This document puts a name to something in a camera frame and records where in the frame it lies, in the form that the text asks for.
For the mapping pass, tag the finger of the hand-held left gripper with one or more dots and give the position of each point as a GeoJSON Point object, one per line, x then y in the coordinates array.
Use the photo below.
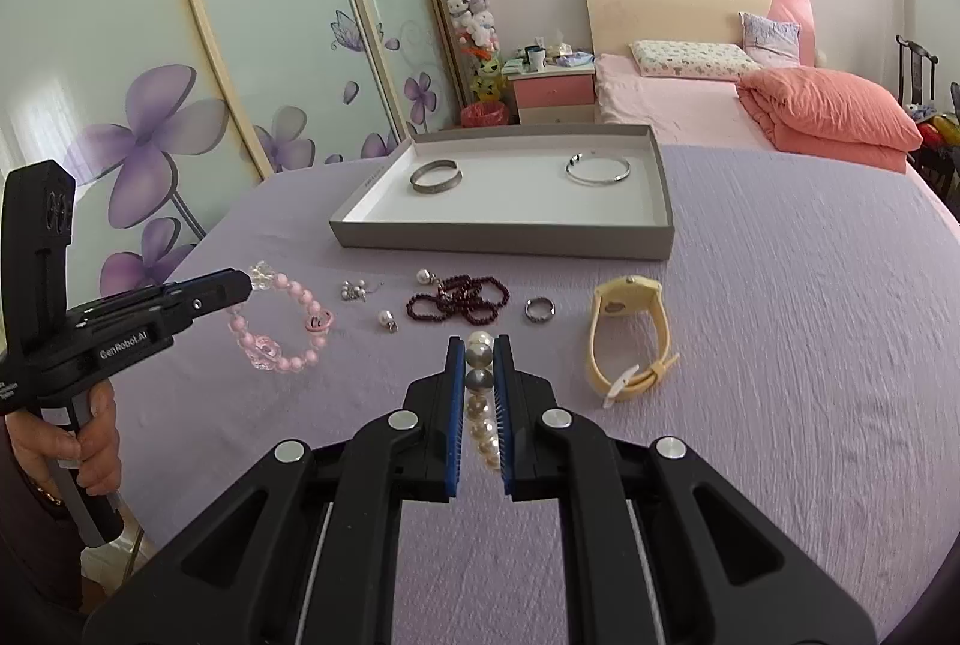
{"type": "Point", "coordinates": [217, 289]}

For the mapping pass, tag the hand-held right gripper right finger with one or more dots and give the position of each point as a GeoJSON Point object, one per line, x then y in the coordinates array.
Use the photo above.
{"type": "Point", "coordinates": [507, 424]}

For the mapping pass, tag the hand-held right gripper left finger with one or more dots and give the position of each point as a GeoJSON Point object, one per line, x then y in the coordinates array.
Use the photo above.
{"type": "Point", "coordinates": [453, 424]}

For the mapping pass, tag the pearl stud earring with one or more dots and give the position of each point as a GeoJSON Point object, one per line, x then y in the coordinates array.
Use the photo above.
{"type": "Point", "coordinates": [386, 318]}
{"type": "Point", "coordinates": [424, 276]}

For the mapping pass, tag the yellow wrist watch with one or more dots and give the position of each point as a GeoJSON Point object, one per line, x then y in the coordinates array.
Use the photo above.
{"type": "Point", "coordinates": [622, 296]}

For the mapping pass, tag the grey cardboard box tray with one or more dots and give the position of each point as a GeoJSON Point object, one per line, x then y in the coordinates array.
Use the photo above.
{"type": "Point", "coordinates": [487, 206]}

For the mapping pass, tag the person's left forearm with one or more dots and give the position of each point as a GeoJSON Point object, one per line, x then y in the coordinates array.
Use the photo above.
{"type": "Point", "coordinates": [34, 540]}

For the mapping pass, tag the person's left hand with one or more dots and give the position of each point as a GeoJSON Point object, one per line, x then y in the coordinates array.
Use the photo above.
{"type": "Point", "coordinates": [94, 439]}

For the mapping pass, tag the wide silver bangle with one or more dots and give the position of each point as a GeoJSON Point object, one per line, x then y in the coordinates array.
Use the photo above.
{"type": "Point", "coordinates": [431, 189]}

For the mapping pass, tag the thin silver bangle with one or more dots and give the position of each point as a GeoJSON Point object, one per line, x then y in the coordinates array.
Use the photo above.
{"type": "Point", "coordinates": [573, 163]}

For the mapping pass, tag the floral sliding door wardrobe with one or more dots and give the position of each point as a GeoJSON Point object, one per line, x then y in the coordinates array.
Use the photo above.
{"type": "Point", "coordinates": [225, 15]}

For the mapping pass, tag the red bin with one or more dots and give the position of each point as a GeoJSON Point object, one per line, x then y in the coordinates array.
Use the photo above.
{"type": "Point", "coordinates": [481, 115]}

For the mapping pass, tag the pink and white nightstand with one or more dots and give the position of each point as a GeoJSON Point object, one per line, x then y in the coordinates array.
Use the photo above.
{"type": "Point", "coordinates": [551, 94]}

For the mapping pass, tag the pink bed mattress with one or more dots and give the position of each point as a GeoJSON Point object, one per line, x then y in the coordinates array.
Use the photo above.
{"type": "Point", "coordinates": [660, 105]}

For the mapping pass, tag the green booklet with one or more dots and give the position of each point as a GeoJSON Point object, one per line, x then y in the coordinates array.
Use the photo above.
{"type": "Point", "coordinates": [514, 66]}

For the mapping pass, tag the clear plush toy tube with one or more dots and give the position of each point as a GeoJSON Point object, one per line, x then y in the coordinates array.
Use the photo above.
{"type": "Point", "coordinates": [472, 30]}

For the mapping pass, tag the white mug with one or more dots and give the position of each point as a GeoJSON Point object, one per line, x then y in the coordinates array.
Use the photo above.
{"type": "Point", "coordinates": [535, 60]}

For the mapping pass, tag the blue packet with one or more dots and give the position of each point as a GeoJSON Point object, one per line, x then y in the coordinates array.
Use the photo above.
{"type": "Point", "coordinates": [577, 60]}

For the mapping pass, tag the tissue box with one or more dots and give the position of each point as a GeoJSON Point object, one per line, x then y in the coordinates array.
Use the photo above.
{"type": "Point", "coordinates": [559, 52]}

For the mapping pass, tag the printed white pillow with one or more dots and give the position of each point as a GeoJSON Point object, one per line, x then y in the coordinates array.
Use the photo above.
{"type": "Point", "coordinates": [690, 58]}

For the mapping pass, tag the folded orange quilt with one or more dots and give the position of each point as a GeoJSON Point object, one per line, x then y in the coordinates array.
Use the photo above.
{"type": "Point", "coordinates": [817, 109]}

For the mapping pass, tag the cream and pink headboard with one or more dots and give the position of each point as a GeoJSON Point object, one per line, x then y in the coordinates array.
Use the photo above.
{"type": "Point", "coordinates": [660, 0]}

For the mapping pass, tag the lilac pillow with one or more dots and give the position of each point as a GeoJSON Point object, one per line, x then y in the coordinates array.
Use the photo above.
{"type": "Point", "coordinates": [769, 34]}

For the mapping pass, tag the colourful toys pile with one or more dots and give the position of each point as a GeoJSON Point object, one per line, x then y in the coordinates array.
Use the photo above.
{"type": "Point", "coordinates": [937, 127]}

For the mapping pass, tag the dark wooden chair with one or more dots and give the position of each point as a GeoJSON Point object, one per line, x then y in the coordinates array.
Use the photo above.
{"type": "Point", "coordinates": [911, 67]}

